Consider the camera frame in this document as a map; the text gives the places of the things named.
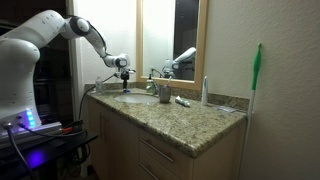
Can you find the blue plastic lid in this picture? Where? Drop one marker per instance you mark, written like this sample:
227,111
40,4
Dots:
125,90

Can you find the orange black clamp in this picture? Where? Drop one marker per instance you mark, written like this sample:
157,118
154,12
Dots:
71,128

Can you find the clear plastic packaging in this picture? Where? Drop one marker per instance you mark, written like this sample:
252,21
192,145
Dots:
226,109

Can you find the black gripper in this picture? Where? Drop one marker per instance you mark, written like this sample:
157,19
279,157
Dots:
125,75

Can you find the white toothpaste tube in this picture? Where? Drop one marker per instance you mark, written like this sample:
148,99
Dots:
182,101

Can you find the white oval sink basin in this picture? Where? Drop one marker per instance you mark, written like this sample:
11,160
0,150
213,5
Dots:
135,98

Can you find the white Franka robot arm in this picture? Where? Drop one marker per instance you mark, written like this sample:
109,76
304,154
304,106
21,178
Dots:
20,66

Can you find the black robot cart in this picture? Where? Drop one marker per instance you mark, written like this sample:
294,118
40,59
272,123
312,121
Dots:
50,150

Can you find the clear plastic bottle white cap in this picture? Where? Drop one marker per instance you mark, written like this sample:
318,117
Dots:
99,87

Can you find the long aluminium extrusion rail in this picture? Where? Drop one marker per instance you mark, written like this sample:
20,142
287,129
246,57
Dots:
40,130

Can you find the toothbrush in cup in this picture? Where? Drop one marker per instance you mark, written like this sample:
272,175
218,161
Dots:
168,81

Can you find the white electric toothbrush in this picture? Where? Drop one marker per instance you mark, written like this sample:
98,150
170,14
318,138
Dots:
204,93

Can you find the stainless steel cup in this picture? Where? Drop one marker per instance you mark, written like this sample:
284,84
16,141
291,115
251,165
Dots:
165,95

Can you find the wood framed wall mirror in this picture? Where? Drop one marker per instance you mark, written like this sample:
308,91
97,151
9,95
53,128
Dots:
200,50

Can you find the light wooden vanity cabinet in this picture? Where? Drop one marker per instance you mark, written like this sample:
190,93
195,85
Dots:
120,150

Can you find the green soap pump dispenser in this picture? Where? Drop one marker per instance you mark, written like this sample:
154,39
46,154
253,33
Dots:
149,81

